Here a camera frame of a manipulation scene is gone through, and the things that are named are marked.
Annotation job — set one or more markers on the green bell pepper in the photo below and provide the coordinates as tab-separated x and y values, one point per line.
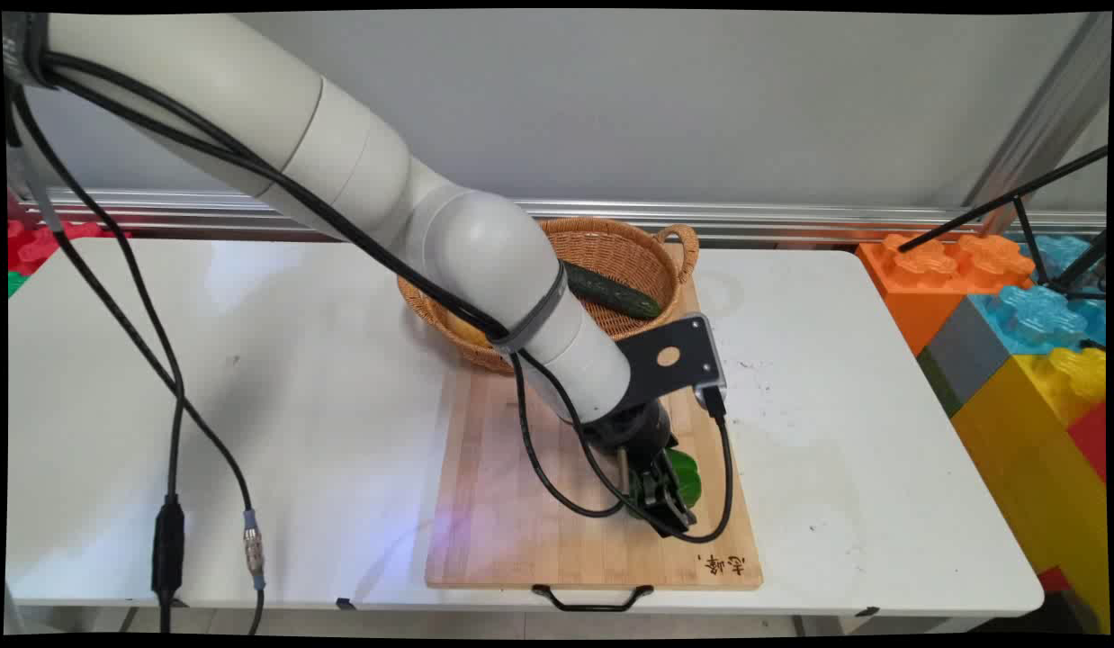
686	477

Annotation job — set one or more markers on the dark green cucumber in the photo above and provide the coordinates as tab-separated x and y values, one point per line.
615	292

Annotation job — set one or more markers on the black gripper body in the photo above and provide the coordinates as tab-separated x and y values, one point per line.
631	432

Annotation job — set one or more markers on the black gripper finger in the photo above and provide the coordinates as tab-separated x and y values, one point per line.
645	490
677	515

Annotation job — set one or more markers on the yellow toy potato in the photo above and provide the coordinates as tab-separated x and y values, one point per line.
458	328

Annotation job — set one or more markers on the green foam block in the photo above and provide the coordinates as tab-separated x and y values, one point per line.
15	283

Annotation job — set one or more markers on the wooden cutting board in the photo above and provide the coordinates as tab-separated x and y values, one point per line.
512	504

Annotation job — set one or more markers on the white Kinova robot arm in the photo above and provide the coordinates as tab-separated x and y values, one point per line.
485	252

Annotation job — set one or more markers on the woven wicker basket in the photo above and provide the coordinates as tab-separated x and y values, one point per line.
624	256

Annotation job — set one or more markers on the orange foam block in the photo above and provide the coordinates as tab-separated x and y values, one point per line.
917	279

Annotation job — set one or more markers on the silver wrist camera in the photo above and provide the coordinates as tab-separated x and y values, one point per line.
712	355

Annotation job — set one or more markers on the aluminium frame rail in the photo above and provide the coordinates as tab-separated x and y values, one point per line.
791	216

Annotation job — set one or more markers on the aluminium frame post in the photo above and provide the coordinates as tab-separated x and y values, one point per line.
1043	117

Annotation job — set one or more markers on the grey foam block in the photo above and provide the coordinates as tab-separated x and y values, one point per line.
966	355

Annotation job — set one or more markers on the blue foam block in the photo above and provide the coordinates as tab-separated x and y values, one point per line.
1034	315

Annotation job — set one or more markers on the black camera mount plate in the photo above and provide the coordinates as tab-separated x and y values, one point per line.
665	355

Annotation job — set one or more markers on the large colourful toy blocks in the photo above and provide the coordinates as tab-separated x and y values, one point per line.
1034	468

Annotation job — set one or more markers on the black tripod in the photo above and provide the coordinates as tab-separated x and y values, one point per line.
1043	184

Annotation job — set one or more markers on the red foam block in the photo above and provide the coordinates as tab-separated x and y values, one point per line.
44	243
1092	441

